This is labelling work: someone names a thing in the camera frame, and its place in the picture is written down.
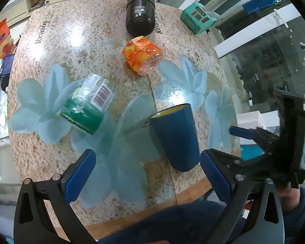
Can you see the dark blue cup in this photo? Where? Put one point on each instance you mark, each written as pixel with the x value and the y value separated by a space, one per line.
pixel 176 131

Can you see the person's right hand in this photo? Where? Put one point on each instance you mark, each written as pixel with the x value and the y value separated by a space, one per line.
pixel 289 198

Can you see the teal cardboard box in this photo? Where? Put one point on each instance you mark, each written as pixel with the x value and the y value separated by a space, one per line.
pixel 197 18

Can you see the blue towel hanging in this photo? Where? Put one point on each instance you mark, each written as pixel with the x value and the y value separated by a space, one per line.
pixel 255 5

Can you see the green labelled glass jar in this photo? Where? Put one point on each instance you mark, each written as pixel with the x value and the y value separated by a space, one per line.
pixel 87 105

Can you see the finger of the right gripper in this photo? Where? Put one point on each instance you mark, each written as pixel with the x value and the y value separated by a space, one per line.
pixel 260 136
pixel 223 158

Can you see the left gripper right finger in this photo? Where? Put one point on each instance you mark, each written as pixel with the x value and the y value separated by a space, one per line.
pixel 234 186

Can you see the orange patterned glass jar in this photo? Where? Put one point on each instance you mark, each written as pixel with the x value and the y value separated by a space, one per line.
pixel 142 55

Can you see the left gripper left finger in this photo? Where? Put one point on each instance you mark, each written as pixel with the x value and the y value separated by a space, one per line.
pixel 32 223

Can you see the black thermos bottle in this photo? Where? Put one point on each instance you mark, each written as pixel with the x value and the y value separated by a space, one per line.
pixel 140 18

